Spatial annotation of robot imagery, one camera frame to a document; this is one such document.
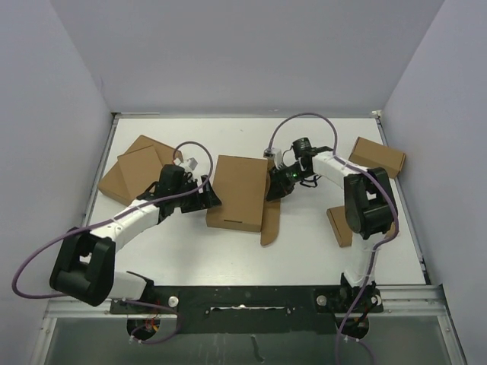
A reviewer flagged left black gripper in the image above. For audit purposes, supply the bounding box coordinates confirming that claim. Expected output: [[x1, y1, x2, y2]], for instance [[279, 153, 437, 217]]
[[172, 174, 220, 212]]

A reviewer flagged folded cardboard box far right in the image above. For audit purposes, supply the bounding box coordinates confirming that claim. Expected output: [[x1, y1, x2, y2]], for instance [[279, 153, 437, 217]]
[[349, 137, 406, 179]]

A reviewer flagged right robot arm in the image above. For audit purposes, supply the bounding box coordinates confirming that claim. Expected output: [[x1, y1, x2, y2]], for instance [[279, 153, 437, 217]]
[[263, 138, 398, 311]]

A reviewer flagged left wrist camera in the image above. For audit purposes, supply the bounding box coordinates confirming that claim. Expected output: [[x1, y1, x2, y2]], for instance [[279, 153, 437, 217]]
[[173, 157, 198, 173]]

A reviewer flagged large cardboard box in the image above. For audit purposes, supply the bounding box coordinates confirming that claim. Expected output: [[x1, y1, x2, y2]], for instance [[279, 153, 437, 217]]
[[205, 155, 281, 247]]

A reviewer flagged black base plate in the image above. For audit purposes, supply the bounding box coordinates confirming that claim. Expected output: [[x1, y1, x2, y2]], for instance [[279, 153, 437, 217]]
[[110, 284, 384, 335]]

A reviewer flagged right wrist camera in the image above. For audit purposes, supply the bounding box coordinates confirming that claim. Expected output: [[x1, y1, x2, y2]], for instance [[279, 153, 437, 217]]
[[263, 148, 284, 170]]

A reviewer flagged flat cardboard box near right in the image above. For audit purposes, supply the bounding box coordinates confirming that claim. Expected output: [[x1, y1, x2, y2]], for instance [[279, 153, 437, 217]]
[[326, 206, 352, 248]]

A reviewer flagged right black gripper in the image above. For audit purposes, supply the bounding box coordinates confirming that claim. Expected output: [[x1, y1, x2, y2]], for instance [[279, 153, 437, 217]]
[[267, 163, 313, 202]]

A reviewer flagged folded cardboard boxes left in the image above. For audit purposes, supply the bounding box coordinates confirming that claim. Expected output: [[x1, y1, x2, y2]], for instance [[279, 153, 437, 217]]
[[97, 135, 174, 206]]

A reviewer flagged aluminium table frame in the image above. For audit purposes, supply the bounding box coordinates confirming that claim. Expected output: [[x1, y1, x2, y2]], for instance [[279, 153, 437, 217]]
[[49, 113, 463, 364]]

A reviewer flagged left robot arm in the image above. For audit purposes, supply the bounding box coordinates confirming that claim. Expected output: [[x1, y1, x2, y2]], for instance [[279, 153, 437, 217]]
[[49, 164, 222, 313]]

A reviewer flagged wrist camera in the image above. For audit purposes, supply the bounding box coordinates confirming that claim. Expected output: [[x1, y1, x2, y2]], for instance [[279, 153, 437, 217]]
[[173, 157, 198, 173], [263, 148, 284, 170]]

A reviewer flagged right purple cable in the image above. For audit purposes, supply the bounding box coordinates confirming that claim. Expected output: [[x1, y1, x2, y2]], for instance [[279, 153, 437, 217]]
[[268, 113, 400, 365]]

